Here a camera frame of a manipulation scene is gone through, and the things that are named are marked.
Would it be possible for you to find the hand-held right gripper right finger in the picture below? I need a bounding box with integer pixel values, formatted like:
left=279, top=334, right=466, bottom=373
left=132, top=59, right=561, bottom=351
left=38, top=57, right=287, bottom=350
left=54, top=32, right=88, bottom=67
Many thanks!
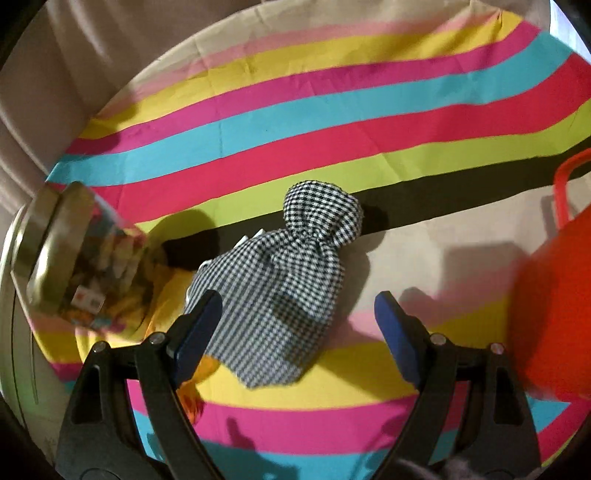
left=374, top=291, right=541, bottom=467

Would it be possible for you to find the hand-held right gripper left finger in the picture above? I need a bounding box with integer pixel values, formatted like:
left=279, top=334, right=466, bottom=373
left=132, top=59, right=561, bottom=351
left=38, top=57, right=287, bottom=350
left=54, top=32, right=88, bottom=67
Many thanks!
left=55, top=290, right=223, bottom=480

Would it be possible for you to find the black white checkered pouch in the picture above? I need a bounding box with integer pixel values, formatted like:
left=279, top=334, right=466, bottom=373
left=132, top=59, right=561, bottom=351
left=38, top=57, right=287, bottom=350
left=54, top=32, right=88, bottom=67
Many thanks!
left=185, top=181, right=365, bottom=389

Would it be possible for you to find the glass jar with gold lid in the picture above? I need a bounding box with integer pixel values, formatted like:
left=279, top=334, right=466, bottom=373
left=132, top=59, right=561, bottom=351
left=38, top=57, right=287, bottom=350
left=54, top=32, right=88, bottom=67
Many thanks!
left=10, top=181, right=160, bottom=333

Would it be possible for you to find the red thermos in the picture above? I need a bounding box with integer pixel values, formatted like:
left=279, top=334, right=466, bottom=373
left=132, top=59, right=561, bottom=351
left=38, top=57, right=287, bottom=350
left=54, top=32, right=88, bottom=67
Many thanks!
left=510, top=148, right=591, bottom=402

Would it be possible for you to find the white carved dresser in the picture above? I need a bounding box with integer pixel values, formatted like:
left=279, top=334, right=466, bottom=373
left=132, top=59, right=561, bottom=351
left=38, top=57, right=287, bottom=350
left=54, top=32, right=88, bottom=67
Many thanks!
left=0, top=203, right=65, bottom=462

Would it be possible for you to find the colourful striped cloth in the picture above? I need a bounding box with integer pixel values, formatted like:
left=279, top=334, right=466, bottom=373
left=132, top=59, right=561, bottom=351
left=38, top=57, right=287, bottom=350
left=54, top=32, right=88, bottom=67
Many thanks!
left=30, top=9, right=591, bottom=476

